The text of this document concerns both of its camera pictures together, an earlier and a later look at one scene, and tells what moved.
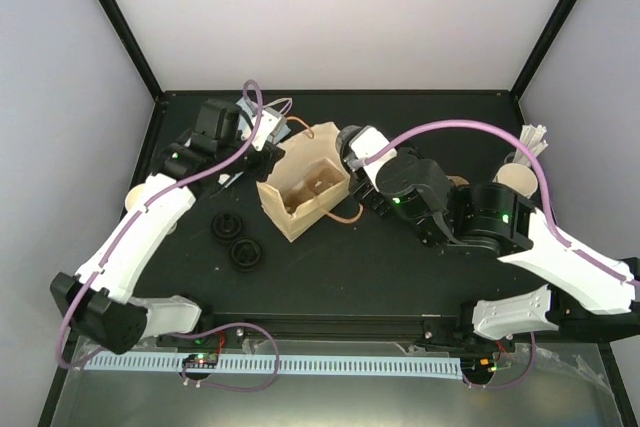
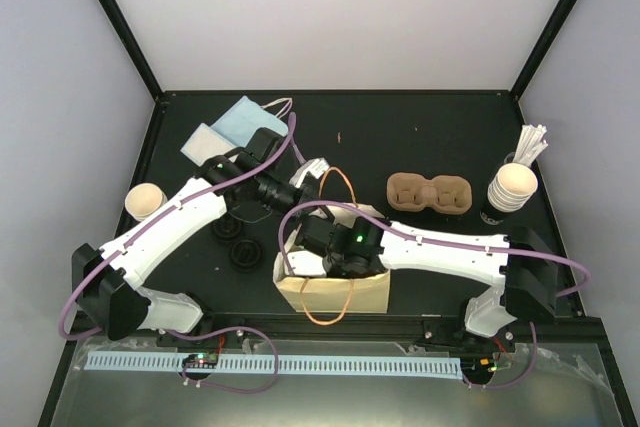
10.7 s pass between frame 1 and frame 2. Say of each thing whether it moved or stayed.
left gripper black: moved
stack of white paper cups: stayed
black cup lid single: stayed
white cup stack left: stayed
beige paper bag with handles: moved
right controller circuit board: stayed
